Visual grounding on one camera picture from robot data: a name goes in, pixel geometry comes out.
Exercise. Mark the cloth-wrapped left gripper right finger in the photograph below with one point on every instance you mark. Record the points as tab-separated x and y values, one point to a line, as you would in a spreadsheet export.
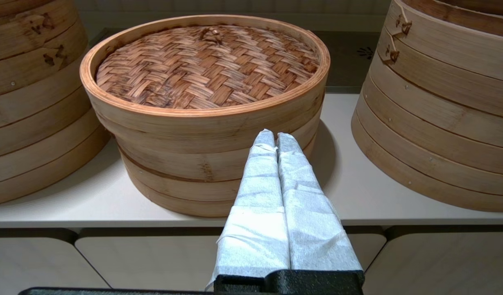
317	233

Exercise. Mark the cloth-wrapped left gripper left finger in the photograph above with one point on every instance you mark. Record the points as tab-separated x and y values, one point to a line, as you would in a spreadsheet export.
259	229

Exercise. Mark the low bamboo steamer basket stack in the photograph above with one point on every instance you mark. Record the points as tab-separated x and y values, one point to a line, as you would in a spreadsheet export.
182	188

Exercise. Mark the light woven bamboo steamer lid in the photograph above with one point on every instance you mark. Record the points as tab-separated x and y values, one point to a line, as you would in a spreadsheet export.
202	65

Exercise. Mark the bamboo steamer stack with clasps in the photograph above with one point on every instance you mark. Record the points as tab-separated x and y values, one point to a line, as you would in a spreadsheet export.
30	102

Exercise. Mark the white cabinet door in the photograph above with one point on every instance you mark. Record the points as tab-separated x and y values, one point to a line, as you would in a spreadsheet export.
153	262
34	266

